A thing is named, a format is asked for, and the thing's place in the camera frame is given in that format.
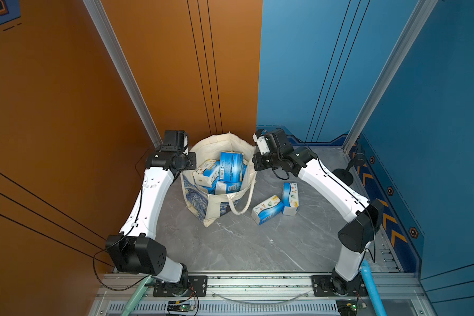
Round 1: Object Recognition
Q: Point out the blue tissue pack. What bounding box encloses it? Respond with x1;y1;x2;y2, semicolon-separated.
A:
192;159;220;187
281;182;299;216
251;195;284;225

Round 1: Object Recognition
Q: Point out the white-topped tissue pack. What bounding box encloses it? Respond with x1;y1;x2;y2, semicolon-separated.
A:
219;151;244;183

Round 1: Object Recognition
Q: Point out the blue tissue pack frontmost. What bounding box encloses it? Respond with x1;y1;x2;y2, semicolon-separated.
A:
208;180;242;195

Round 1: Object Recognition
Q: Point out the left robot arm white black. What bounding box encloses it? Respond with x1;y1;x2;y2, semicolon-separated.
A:
105;150;196;295

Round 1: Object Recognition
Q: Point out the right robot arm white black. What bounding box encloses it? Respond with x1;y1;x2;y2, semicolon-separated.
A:
252;147;383;296

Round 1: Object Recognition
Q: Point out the black round stand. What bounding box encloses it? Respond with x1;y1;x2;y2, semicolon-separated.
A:
333;152;366;186

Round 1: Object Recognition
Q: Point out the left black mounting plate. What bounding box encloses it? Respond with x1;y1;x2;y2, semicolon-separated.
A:
153;275;208;298

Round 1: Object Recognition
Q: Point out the black mounting plate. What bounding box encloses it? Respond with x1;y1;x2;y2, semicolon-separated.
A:
311;275;368;298
153;275;208;298

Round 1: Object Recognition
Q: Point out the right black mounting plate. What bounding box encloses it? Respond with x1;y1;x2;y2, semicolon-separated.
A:
311;275;368;298

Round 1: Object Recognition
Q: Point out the left circuit board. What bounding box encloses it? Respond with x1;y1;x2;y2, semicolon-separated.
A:
165;301;197;315

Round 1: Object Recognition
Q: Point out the circuit board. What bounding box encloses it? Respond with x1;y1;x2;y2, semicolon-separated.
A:
165;301;197;315
336;301;367;316

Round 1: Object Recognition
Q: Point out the white vented grille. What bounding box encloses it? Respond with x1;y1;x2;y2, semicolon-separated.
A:
104;301;340;316

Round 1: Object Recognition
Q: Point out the right circuit board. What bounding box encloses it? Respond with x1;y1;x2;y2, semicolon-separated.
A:
336;301;367;316

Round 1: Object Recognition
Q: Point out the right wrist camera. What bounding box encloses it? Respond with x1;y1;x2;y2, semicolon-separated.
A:
253;128;294;155

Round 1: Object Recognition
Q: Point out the green hose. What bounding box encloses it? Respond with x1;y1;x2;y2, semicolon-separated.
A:
120;276;155;316

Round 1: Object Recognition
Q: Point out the blue hose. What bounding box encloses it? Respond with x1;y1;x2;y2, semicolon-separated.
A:
359;258;388;316

